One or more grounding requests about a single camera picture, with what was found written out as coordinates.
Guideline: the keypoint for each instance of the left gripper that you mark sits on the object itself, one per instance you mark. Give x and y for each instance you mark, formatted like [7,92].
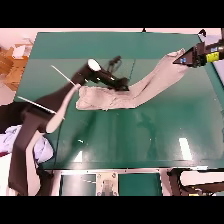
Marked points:
[121,84]

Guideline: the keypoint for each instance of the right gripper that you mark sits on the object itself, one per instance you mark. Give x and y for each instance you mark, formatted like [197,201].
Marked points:
[195,56]

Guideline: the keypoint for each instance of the beige shirt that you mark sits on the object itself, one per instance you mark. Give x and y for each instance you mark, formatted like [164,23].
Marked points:
[133,95]

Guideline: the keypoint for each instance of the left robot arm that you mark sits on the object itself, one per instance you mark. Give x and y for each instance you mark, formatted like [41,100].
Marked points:
[36,120]

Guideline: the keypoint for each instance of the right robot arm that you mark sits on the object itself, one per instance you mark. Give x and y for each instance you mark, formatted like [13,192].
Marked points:
[217,50]

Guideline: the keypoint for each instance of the lavender garment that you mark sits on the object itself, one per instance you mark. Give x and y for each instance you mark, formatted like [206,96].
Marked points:
[45,150]

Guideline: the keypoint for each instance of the brown cardboard box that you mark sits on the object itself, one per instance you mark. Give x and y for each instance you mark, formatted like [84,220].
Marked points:
[13,68]

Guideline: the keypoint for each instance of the black garment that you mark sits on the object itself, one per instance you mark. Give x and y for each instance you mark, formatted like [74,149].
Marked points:
[10,115]

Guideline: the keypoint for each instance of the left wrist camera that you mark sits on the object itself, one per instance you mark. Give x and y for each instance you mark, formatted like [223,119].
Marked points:
[115,62]

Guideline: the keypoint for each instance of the silver frame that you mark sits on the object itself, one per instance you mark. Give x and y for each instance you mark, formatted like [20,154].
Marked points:
[106,180]

